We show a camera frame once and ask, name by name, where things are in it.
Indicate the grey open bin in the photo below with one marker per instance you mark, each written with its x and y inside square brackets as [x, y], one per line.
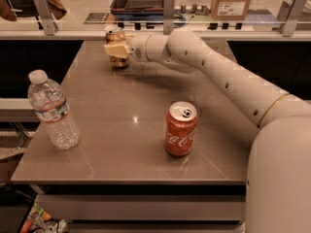
[138, 0]

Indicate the right metal glass bracket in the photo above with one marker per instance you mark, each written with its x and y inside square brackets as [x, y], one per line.
[289, 15]

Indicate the colourful snack packets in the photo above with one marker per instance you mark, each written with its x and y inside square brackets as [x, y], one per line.
[39, 221]

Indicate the orange patterned soda can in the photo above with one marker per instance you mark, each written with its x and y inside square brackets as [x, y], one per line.
[116, 36]

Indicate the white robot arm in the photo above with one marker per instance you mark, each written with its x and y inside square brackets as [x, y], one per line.
[278, 197]

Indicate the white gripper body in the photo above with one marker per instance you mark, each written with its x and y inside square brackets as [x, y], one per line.
[138, 48]

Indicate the clear plastic water bottle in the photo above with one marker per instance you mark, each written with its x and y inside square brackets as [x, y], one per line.
[52, 109]

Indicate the brown hanging jacket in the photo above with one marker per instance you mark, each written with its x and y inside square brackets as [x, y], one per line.
[11, 10]

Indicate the cardboard box with label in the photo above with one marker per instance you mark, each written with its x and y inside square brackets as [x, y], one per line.
[229, 9]

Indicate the left metal glass bracket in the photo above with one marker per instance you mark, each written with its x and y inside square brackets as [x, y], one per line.
[45, 15]

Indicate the middle metal glass bracket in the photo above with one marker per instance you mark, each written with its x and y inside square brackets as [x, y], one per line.
[168, 16]

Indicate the metal glass bracket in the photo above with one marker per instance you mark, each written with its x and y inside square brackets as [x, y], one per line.
[289, 15]
[168, 16]
[45, 15]

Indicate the red Coca-Cola can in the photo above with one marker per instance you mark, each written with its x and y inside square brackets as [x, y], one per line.
[181, 121]

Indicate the grey table with drawers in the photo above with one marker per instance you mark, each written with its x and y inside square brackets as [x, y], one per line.
[119, 177]

